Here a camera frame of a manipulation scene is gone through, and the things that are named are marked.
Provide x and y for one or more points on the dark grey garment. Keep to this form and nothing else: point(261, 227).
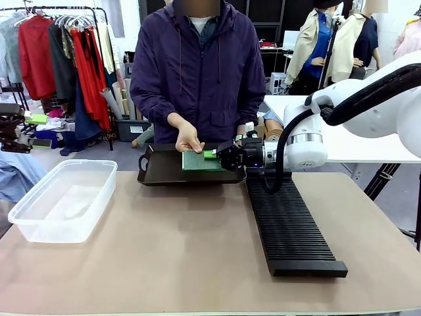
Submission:
point(60, 72)

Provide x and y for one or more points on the mannequin with navy top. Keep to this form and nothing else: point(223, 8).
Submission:
point(365, 39)

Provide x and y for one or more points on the clear plastic storage box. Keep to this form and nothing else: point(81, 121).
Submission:
point(62, 204)

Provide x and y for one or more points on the white plastic crate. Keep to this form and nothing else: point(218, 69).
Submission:
point(278, 84)

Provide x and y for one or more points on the green circuit board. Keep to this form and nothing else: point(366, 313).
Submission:
point(197, 163)

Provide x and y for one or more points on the person's left forearm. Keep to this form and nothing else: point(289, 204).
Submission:
point(251, 108)

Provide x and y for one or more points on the beige paper roll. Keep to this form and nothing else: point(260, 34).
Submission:
point(110, 102)
point(119, 95)

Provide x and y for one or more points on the black tripod legs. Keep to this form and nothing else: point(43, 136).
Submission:
point(378, 179)

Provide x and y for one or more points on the person's right forearm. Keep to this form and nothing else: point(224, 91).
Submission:
point(148, 102)

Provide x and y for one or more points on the green box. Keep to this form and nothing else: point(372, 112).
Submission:
point(37, 119)

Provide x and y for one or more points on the pale grey-blue garment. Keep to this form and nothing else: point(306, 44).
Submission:
point(10, 49)

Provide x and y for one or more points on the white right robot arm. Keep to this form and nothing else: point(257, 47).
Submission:
point(371, 121)

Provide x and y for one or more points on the brown cardboard spool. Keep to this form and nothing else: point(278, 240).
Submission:
point(272, 133)

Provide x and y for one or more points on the red shirt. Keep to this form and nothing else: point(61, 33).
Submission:
point(36, 59)

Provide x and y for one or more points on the black slotted PCB rack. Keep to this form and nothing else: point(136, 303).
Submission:
point(289, 230)

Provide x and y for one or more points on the black metal shelf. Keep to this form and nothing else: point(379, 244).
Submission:
point(269, 19)

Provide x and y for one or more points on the black plastic tray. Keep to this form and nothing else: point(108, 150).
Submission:
point(164, 171)

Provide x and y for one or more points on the person in purple jacket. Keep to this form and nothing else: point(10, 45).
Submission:
point(197, 82)

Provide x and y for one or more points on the white monitor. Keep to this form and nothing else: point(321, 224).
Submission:
point(291, 39)

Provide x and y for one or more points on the mannequin with pink top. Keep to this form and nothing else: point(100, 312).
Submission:
point(409, 39)

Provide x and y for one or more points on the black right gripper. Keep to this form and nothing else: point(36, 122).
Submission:
point(253, 153)

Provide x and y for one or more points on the cream garment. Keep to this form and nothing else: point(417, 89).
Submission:
point(105, 49)

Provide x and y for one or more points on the black metal clothes rack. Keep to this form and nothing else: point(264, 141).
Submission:
point(111, 145)

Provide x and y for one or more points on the white table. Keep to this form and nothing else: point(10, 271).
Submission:
point(361, 151)

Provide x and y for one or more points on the navy blue garment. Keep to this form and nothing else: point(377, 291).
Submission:
point(84, 125)

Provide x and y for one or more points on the black tripod pole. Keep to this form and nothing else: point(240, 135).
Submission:
point(330, 56)

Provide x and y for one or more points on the flesh-coloured mannequin torso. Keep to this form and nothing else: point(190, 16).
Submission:
point(274, 120)

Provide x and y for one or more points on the person's right hand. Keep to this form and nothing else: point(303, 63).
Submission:
point(187, 135)

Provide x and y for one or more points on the red dress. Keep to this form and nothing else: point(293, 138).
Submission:
point(87, 82)

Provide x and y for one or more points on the mannequin with blue shirt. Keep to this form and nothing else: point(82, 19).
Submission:
point(315, 42)

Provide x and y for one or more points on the light blue cloth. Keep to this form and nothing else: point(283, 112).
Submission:
point(16, 177)

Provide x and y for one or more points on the grey storage bin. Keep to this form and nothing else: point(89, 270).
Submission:
point(131, 130)

